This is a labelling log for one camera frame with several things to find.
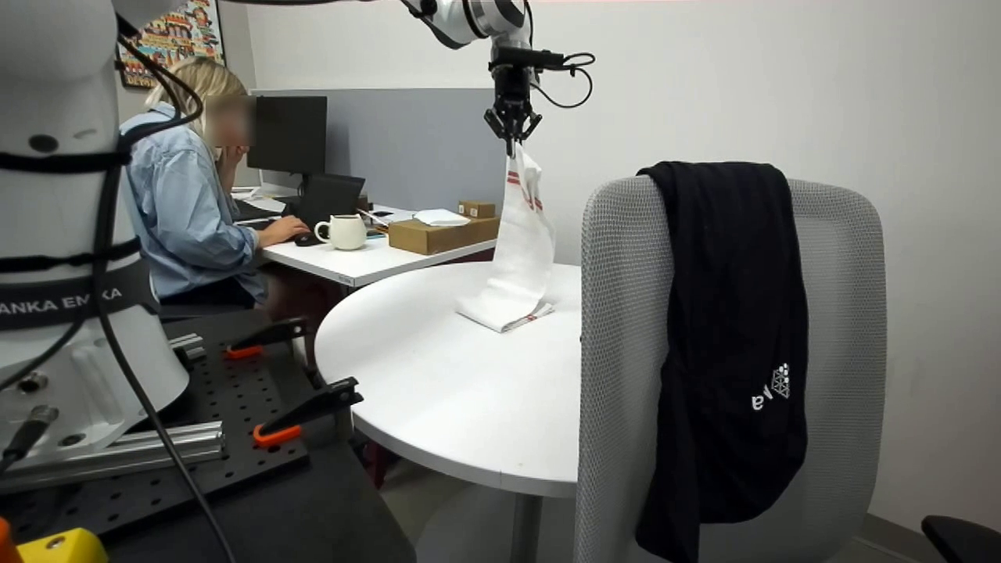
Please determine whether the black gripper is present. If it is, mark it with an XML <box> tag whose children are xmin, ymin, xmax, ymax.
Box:
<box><xmin>483</xmin><ymin>67</ymin><xmax>548</xmax><ymax>160</ymax></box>

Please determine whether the white cloth with red stripes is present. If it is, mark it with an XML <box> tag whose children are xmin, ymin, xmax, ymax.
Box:
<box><xmin>453</xmin><ymin>138</ymin><xmax>561</xmax><ymax>337</ymax></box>

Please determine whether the small cardboard box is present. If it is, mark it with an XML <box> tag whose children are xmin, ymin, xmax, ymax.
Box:
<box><xmin>453</xmin><ymin>196</ymin><xmax>504</xmax><ymax>223</ymax></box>

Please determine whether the grey partition panel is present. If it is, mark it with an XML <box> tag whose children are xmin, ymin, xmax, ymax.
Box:
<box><xmin>247</xmin><ymin>71</ymin><xmax>512</xmax><ymax>212</ymax></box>

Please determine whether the large cardboard box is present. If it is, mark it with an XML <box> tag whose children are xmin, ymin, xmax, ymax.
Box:
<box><xmin>386</xmin><ymin>212</ymin><xmax>504</xmax><ymax>259</ymax></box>

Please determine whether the black desk device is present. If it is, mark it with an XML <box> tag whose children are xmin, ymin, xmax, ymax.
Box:
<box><xmin>280</xmin><ymin>170</ymin><xmax>371</xmax><ymax>248</ymax></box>

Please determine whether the white mug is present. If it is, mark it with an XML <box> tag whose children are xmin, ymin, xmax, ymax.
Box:
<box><xmin>311</xmin><ymin>210</ymin><xmax>371</xmax><ymax>258</ymax></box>

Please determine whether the white office desk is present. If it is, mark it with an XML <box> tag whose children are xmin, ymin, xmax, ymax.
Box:
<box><xmin>232</xmin><ymin>185</ymin><xmax>501</xmax><ymax>296</ymax></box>

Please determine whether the black computer monitor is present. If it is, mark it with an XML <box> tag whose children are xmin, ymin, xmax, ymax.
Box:
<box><xmin>243</xmin><ymin>94</ymin><xmax>331</xmax><ymax>179</ymax></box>

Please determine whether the black garment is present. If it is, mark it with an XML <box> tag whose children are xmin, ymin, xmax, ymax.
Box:
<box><xmin>633</xmin><ymin>157</ymin><xmax>814</xmax><ymax>563</ymax></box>

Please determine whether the orange and black clamp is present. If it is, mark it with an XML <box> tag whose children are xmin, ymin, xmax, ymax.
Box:
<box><xmin>251</xmin><ymin>375</ymin><xmax>365</xmax><ymax>455</ymax></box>
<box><xmin>225</xmin><ymin>317</ymin><xmax>313</xmax><ymax>367</ymax></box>

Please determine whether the seated woman in blue shirt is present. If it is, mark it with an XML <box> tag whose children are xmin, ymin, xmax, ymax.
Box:
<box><xmin>120</xmin><ymin>54</ymin><xmax>313</xmax><ymax>312</ymax></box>

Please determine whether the grey office chair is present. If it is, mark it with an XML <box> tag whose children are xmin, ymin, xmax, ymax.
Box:
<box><xmin>572</xmin><ymin>170</ymin><xmax>888</xmax><ymax>563</ymax></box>

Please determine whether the black perforated breadboard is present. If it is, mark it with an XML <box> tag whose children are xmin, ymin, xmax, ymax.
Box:
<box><xmin>0</xmin><ymin>326</ymin><xmax>362</xmax><ymax>542</ymax></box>

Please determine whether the grey pegboard panel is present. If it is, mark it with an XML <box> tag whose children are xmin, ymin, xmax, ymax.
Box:
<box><xmin>102</xmin><ymin>300</ymin><xmax>420</xmax><ymax>563</ymax></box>

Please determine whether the black chair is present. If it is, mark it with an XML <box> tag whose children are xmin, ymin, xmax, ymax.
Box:
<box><xmin>918</xmin><ymin>513</ymin><xmax>1001</xmax><ymax>563</ymax></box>

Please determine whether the yellow plastic object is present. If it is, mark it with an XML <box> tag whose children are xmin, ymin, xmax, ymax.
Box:
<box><xmin>12</xmin><ymin>525</ymin><xmax>111</xmax><ymax>563</ymax></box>

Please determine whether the orange object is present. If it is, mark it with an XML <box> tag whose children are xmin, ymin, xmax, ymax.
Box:
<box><xmin>0</xmin><ymin>513</ymin><xmax>24</xmax><ymax>563</ymax></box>

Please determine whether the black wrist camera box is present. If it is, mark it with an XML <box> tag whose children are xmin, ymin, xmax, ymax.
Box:
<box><xmin>484</xmin><ymin>43</ymin><xmax>572</xmax><ymax>78</ymax></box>

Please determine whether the colourful wall poster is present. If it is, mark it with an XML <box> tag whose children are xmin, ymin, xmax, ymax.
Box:
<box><xmin>111</xmin><ymin>0</ymin><xmax>227</xmax><ymax>94</ymax></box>

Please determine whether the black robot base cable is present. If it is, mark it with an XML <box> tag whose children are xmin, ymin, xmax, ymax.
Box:
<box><xmin>88</xmin><ymin>9</ymin><xmax>241</xmax><ymax>563</ymax></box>

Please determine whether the aluminium rail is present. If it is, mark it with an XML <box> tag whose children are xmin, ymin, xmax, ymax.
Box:
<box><xmin>0</xmin><ymin>419</ymin><xmax>227</xmax><ymax>495</ymax></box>

